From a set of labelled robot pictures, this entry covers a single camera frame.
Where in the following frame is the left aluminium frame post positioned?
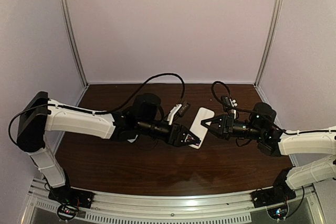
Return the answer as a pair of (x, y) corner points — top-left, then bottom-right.
(60, 0), (89, 88)

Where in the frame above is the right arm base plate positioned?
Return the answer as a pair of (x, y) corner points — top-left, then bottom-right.
(250, 187), (296, 208)

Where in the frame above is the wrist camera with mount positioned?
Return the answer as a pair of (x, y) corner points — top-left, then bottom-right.
(165, 101), (191, 125)
(221, 96), (239, 119)

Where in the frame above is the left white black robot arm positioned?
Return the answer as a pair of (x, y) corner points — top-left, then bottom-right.
(16, 91), (201, 191)

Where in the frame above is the right aluminium frame post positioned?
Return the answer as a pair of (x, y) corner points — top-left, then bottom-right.
(254, 0), (284, 88)

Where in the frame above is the white remote control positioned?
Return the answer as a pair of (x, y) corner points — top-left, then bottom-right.
(190, 107), (215, 149)

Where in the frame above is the black sleeved cable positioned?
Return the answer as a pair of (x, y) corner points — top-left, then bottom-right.
(7, 72), (185, 151)
(211, 81), (336, 135)

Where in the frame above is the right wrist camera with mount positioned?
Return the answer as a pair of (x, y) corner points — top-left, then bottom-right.
(221, 96), (239, 119)

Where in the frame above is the aluminium frame post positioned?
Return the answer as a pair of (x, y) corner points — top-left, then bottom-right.
(60, 0), (89, 88)
(254, 0), (284, 88)

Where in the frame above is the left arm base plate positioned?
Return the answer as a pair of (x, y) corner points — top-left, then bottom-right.
(48, 186), (95, 209)

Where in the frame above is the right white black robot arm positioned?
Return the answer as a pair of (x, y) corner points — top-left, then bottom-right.
(201, 102), (335, 191)

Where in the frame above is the white battery cover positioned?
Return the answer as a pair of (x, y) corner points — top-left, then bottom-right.
(128, 135), (138, 143)

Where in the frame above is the left black sleeved cable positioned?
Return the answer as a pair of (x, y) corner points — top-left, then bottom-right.
(7, 72), (185, 151)

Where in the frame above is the right black sleeved cable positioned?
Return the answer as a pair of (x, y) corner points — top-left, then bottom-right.
(211, 81), (336, 135)

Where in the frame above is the front aluminium rail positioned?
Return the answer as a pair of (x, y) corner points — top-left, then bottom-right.
(20, 179), (326, 224)

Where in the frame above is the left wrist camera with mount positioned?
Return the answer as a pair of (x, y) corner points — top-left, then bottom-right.
(165, 101), (191, 125)

